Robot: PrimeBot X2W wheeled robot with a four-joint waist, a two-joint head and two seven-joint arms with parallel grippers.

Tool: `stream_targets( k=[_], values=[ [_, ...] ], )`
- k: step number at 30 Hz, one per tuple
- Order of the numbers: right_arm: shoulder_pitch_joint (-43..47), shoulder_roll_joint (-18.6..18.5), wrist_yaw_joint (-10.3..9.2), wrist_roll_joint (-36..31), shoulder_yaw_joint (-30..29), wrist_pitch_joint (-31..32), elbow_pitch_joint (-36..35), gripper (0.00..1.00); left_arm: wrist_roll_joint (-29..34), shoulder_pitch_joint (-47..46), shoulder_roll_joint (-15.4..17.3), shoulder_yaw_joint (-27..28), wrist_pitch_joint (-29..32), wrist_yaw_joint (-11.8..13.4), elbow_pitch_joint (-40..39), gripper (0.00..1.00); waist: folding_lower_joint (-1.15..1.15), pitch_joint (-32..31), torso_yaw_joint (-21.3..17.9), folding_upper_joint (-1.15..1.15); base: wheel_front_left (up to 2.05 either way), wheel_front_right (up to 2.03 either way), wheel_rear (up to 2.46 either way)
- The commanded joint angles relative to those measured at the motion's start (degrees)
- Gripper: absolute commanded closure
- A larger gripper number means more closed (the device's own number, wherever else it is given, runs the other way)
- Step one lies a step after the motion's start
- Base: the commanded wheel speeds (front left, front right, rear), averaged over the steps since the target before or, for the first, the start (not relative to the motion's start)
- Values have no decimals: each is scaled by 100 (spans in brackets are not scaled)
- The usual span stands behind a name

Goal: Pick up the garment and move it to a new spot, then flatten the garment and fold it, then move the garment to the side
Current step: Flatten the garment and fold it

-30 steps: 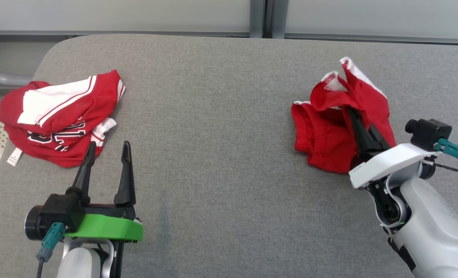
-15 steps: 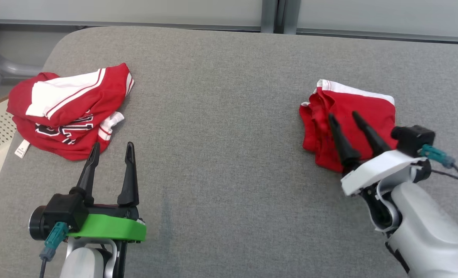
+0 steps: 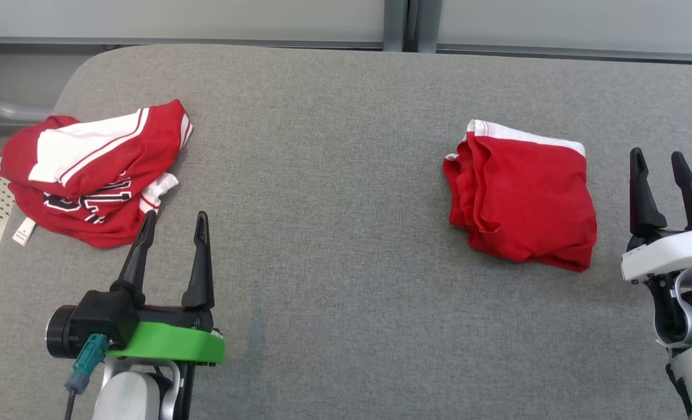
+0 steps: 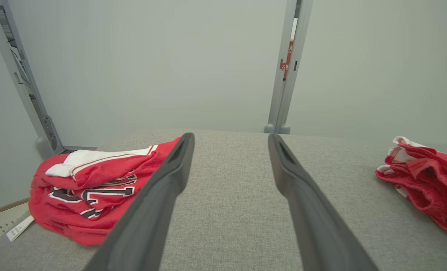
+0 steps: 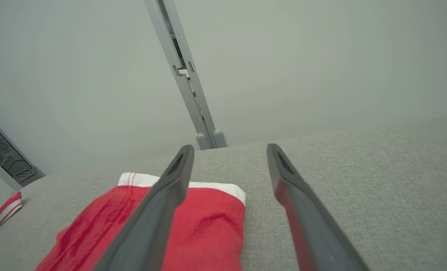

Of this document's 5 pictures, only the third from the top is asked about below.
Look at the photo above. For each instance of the plain red white-banded garment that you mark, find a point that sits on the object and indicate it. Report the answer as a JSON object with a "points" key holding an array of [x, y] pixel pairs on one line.
{"points": [[532, 198]]}

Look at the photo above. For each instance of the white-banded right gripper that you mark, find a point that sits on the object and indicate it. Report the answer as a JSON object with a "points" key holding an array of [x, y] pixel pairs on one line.
{"points": [[678, 251]]}

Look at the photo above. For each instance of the grey window frame post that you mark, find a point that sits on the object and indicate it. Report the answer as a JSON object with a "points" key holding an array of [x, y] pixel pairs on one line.
{"points": [[410, 23]]}

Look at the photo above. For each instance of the red jersey with black lettering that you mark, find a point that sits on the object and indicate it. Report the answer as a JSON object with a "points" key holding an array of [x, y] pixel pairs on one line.
{"points": [[112, 163]]}

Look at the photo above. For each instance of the grey metal pipe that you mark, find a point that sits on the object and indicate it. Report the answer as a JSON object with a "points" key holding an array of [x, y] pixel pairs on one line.
{"points": [[7, 109]]}

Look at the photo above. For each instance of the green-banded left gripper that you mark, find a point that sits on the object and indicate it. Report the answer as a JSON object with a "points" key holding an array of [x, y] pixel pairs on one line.
{"points": [[171, 344]]}

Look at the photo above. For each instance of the grey window sill rail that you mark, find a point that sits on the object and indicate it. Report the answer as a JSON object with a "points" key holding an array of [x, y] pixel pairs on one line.
{"points": [[206, 42]]}

